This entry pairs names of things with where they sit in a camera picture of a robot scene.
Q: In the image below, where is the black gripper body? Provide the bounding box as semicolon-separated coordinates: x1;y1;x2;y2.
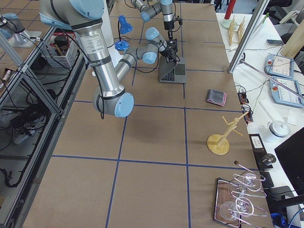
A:
163;39;178;62
164;21;174;39

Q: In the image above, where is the grey laptop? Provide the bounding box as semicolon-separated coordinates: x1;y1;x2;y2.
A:
159;56;187;84

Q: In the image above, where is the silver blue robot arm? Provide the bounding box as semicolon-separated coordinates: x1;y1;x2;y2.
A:
131;0;175;40
39;0;177;118

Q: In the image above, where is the blue desk lamp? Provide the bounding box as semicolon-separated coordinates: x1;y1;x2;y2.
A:
114;15;133;51

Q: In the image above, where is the green glass plate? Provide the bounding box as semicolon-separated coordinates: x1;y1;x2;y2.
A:
221;19;235;29

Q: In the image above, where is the grey folded cloth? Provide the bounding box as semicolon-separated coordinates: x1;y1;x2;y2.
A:
206;89;227;106

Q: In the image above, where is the wooden dish rack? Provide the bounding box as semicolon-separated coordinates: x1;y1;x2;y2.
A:
228;17;245;46

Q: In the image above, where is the wooden mug tree stand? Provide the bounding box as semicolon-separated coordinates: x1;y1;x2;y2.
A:
207;111;248;155

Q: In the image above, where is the upper teach pendant tablet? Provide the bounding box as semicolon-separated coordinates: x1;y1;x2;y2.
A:
264;54;295;79

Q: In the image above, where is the teach pendant tablet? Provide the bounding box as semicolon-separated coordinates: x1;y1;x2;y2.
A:
269;76;304;108
264;54;295;79

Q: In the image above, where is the white plastic basket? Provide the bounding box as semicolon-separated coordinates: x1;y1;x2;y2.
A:
44;41;77;67

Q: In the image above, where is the long pink stick tool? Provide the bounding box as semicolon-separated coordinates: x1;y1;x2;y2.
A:
239;11;304;99

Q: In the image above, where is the lower teach pendant tablet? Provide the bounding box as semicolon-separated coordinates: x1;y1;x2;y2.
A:
269;76;304;108

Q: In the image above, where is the white kettle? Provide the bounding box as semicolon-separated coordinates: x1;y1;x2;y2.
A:
264;121;290;143

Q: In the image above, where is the wine glass rack tray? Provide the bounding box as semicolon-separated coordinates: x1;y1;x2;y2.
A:
213;161;268;228

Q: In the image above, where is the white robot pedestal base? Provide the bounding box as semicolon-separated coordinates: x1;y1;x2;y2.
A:
101;0;122;67

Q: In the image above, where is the aluminium frame post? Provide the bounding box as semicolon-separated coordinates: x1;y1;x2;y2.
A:
228;0;269;74

